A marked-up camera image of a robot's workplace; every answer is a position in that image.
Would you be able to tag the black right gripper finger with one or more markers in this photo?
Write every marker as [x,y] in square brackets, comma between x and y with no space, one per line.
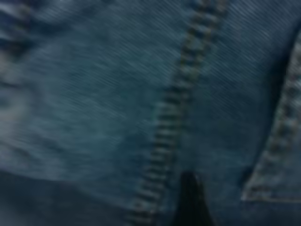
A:
[192,207]

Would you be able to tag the blue denim pants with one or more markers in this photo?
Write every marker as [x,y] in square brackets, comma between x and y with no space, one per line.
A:
[94,106]

